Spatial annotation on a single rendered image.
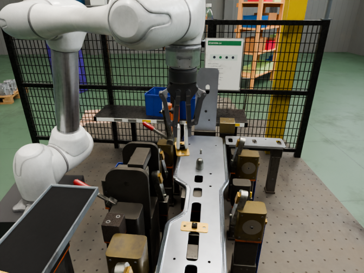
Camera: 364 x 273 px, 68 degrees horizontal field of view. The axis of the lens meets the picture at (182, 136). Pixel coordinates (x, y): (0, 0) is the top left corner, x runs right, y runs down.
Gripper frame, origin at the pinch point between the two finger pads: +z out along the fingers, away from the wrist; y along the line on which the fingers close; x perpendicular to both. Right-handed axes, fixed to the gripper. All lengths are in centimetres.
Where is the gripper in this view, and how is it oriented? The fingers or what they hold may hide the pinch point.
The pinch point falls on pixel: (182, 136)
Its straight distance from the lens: 78.8
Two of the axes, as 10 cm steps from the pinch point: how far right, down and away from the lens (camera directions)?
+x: -1.0, -4.4, 8.9
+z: -0.1, 8.9, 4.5
